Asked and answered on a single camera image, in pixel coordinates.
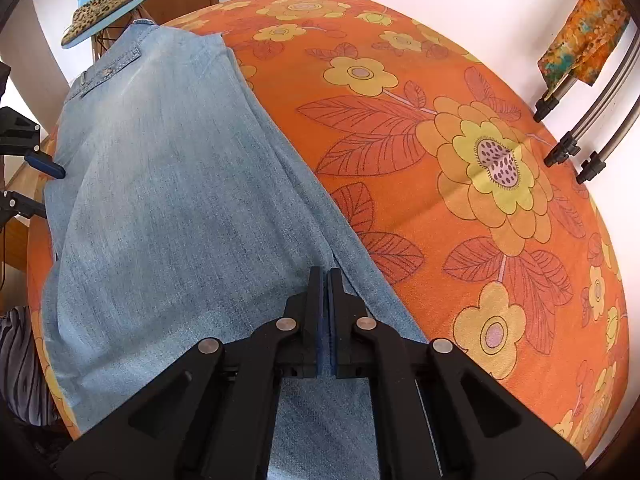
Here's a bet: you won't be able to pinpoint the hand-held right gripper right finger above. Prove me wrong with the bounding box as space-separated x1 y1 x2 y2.
327 267 586 480

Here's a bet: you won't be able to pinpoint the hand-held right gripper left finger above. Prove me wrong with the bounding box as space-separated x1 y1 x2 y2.
55 266 328 480

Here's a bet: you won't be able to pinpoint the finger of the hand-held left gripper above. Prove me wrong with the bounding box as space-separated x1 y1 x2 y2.
0 190 48 221
0 106 67 179

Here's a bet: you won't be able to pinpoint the light blue denim pants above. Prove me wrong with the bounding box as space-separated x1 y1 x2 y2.
40 19 431 480

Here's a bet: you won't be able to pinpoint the leopard print seat cushion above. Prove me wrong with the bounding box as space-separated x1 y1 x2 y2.
61 0 156 50

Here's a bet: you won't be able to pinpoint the orange floral bedspread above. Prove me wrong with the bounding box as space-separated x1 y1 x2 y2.
25 0 628 466

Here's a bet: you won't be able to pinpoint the person's zebra striped clothing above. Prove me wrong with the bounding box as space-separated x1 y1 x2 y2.
0 305 71 431

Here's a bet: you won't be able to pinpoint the orange patterned scarf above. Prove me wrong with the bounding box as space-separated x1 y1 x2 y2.
537 0 632 88

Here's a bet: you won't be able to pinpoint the silver black camera tripod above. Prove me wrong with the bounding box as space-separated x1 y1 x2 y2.
532 25 640 186

